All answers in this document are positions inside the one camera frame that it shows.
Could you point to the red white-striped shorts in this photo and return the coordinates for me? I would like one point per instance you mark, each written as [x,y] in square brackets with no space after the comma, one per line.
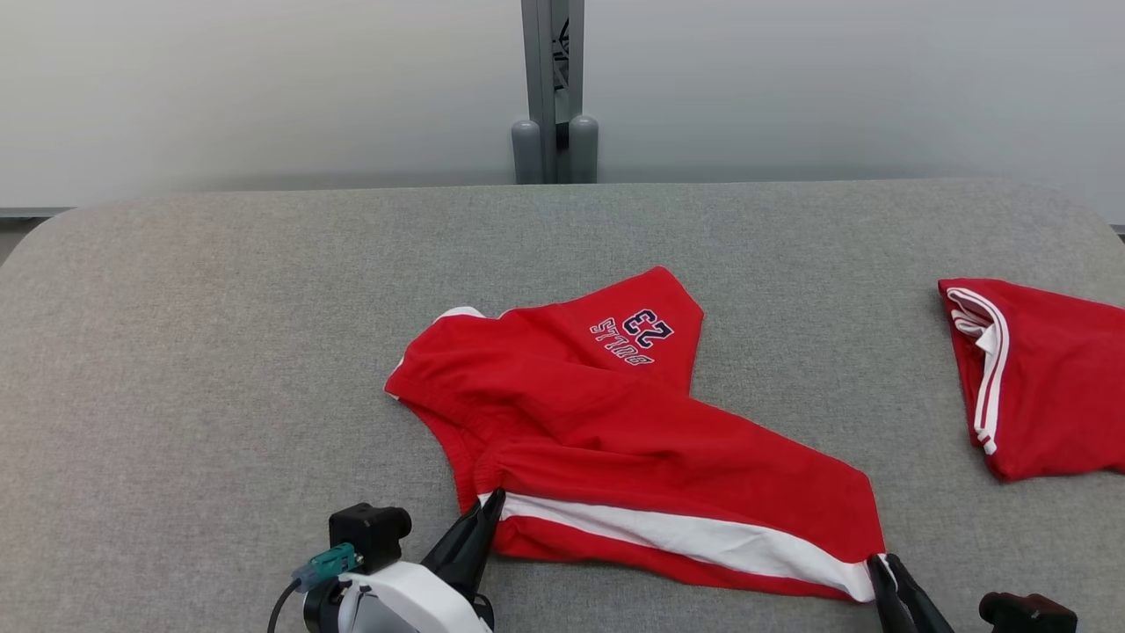
[615,440]

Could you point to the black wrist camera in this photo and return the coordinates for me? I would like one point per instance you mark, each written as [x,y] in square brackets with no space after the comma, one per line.
[1028,614]
[369,534]

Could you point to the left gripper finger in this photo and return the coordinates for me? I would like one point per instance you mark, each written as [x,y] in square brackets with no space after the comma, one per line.
[486,541]
[457,541]

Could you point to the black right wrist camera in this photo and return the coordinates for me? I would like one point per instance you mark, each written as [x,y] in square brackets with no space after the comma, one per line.
[1028,614]

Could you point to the grey fabric upholstered surface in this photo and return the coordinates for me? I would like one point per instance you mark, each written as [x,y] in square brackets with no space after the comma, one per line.
[220,352]

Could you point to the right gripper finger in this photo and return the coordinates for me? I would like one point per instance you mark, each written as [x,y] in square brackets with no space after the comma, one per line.
[889,607]
[925,611]

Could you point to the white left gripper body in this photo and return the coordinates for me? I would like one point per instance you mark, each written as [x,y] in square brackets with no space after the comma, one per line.
[404,602]

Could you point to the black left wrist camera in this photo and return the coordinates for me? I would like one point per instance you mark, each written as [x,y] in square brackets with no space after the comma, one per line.
[369,534]

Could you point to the red basketball jersey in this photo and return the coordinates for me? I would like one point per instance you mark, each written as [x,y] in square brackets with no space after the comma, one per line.
[1063,387]

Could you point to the grey metal frame post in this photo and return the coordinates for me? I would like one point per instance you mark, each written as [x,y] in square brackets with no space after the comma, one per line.
[540,88]

